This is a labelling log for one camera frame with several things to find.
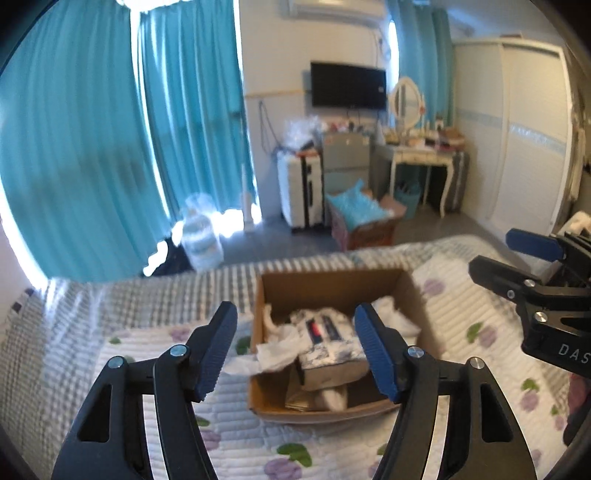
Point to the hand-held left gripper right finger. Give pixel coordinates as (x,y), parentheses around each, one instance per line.
(376,355)

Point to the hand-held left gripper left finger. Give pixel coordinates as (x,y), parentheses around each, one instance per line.
(214,353)

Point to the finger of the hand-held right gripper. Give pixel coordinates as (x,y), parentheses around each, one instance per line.
(501,274)
(533,242)

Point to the blue white tissue pack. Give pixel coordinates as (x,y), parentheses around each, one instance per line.
(330,364)

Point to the white sock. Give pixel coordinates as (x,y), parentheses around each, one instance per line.
(333,398)

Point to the silver patterned wipes pack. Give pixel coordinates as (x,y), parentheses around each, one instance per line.
(323,325)

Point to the brown cardboard box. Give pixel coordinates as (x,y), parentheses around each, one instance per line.
(323,286)

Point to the white bag beside wardrobe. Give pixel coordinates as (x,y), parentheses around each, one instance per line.
(577,224)

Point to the floral quilted bed cover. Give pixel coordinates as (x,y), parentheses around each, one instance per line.
(138,300)

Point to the grey suitcase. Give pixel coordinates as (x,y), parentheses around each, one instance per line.
(458,180)

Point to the black bag on floor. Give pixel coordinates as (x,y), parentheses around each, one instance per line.
(173,258)

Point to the white slatted wardrobe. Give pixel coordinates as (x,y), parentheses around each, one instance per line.
(512,138)

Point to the white plastic bag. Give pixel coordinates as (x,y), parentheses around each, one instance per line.
(201,235)

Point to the cardboard box on floor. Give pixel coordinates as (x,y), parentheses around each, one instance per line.
(374,235)

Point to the teal basket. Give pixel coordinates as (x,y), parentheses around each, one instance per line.
(407,196)

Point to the white dressing table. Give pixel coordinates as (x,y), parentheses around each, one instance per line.
(422,154)

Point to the blue plastic bag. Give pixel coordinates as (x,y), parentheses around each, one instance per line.
(358,207)

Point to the white suitcase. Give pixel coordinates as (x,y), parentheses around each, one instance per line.
(295,189)

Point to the white oval mirror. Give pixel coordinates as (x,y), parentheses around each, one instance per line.
(405,104)

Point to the grey mini fridge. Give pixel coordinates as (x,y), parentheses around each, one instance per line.
(346,157)

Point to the teal curtain beside wardrobe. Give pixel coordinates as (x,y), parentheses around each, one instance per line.
(420,46)

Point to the clear plastic bags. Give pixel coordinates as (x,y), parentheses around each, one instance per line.
(302,134)

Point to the narrow teal curtain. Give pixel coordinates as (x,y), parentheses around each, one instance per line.
(198,115)

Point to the wide teal curtain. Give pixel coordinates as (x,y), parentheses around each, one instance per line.
(78,138)

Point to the white air conditioner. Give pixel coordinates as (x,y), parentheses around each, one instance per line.
(337,7)

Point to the black wall television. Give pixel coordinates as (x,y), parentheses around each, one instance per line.
(348,85)

